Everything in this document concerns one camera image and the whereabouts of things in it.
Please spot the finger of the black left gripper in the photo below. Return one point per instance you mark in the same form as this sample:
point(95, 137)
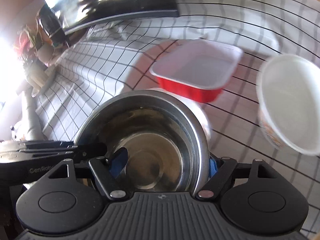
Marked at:
point(80, 153)

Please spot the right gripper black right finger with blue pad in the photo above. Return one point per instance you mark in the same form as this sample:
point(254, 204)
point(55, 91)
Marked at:
point(255, 198)

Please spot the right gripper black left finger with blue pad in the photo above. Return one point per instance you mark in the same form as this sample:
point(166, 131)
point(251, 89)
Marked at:
point(68, 198)

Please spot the stainless steel bowl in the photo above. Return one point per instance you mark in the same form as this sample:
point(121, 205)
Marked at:
point(167, 147)

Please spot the white paper bowl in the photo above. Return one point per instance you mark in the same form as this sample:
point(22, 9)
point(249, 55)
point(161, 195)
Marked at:
point(288, 94)

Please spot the red rectangular tray white inside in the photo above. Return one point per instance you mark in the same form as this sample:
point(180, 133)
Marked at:
point(198, 70)

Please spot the white plate under bowl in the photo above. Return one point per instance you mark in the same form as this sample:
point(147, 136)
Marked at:
point(197, 110)

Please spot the black glossy monitor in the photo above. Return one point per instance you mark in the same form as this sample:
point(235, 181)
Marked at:
point(59, 18)

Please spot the white grid tablecloth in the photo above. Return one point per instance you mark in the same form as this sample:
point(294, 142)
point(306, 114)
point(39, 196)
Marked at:
point(116, 57)

